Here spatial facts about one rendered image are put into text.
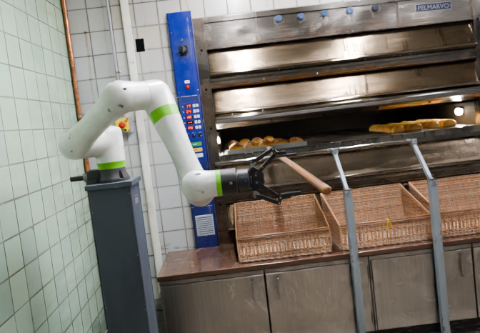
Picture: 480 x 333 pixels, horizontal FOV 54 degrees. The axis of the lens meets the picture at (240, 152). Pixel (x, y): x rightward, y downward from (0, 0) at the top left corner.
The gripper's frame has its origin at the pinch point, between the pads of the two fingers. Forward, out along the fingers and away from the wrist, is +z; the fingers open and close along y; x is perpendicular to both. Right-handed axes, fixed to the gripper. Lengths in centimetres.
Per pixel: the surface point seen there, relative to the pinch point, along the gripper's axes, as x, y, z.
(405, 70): -155, -41, 105
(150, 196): -153, 23, -76
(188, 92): -152, -43, -42
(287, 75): -154, -46, 25
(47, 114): -103, -36, -118
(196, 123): -152, -22, -39
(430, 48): -148, -52, 120
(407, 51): -148, -52, 105
